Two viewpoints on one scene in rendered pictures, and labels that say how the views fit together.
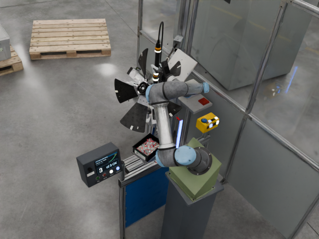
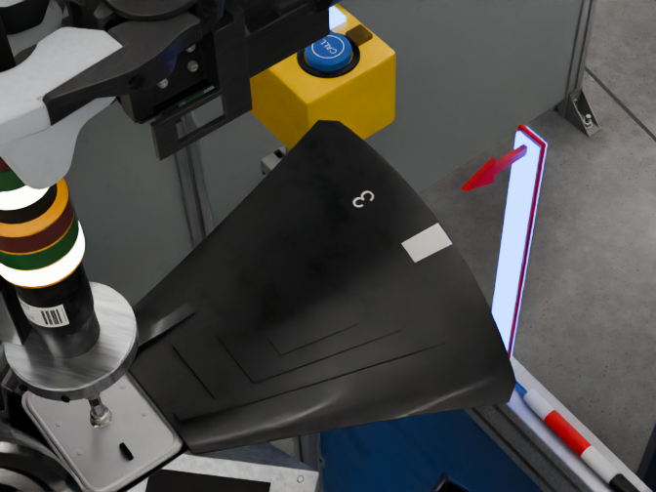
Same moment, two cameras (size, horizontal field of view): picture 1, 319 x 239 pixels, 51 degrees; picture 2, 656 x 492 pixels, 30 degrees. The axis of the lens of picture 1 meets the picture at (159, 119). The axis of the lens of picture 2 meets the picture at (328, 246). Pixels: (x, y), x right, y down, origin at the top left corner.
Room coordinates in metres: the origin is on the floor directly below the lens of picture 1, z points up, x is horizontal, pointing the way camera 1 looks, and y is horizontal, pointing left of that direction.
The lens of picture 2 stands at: (1.97, 0.41, 1.82)
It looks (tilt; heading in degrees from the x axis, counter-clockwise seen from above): 53 degrees down; 275
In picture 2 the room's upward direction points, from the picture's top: 3 degrees counter-clockwise
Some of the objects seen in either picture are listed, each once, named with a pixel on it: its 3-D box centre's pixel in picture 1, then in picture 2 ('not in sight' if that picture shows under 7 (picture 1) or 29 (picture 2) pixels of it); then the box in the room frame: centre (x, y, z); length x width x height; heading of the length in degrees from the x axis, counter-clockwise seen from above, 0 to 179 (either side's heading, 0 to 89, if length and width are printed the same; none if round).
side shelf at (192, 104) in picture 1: (191, 98); not in sight; (2.58, -0.29, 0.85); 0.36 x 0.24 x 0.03; 40
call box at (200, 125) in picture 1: (207, 123); (300, 68); (2.06, -0.40, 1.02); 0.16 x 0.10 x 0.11; 130
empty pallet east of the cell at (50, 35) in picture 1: (70, 37); not in sight; (4.84, 1.57, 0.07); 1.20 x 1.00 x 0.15; 106
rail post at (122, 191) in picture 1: (122, 213); not in sight; (1.52, 0.23, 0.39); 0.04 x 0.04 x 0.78; 40
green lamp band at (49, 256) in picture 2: not in sight; (30, 225); (2.14, 0.06, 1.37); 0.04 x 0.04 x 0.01
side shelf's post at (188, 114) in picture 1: (185, 129); not in sight; (2.58, -0.29, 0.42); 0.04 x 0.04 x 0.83; 40
